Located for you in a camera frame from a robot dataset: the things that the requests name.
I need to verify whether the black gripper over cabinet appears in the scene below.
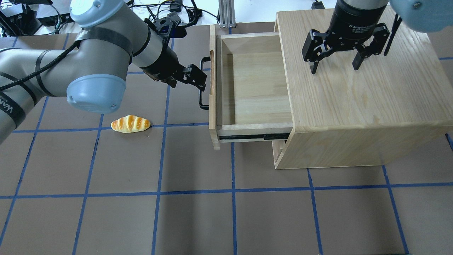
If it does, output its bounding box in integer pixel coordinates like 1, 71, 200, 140
302, 20, 390, 74

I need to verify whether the black gripper at drawer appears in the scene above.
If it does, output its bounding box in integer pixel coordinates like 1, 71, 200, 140
143, 50, 207, 92

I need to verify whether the wooden drawer black handle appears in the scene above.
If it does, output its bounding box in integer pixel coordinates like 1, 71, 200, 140
208, 25, 293, 150

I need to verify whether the silver robot arm on cabinet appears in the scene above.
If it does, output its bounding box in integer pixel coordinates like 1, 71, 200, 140
302, 0, 453, 74

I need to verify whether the silver robot arm at drawer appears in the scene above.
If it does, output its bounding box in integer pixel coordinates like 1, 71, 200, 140
0, 0, 207, 142

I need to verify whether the light wooden drawer cabinet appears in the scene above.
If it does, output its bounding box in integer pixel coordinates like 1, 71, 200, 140
273, 9, 453, 169

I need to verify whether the toy bread roll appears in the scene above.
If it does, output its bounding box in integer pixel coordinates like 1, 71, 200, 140
110, 115, 152, 134

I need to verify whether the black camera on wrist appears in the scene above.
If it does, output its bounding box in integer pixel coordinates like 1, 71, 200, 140
144, 12, 187, 38

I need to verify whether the aluminium frame post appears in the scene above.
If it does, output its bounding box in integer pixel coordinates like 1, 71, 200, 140
218, 0, 236, 28

